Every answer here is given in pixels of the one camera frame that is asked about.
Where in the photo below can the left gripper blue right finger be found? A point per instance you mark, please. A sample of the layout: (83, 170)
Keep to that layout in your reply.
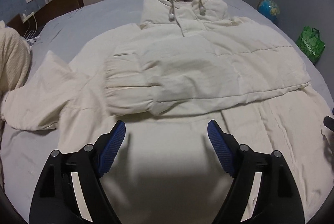
(278, 199)

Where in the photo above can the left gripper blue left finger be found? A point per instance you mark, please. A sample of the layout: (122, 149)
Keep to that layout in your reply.
(54, 199)

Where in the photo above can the cream puffer jacket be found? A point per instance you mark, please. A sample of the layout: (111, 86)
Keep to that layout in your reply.
(167, 77)

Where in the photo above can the grey bed sheet mattress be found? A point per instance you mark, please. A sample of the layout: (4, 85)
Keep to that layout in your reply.
(86, 20)

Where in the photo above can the cream knitted blanket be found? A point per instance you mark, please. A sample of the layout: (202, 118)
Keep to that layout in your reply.
(15, 59)

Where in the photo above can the green shopping bag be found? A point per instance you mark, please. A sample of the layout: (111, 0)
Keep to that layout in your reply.
(311, 44)

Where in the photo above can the white power strip charger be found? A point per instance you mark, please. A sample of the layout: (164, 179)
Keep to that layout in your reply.
(25, 17)

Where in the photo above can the blue globe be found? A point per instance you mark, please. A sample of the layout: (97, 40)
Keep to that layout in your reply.
(269, 9)

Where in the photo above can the brown wooden headboard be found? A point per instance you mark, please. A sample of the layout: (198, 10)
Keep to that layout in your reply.
(48, 12)

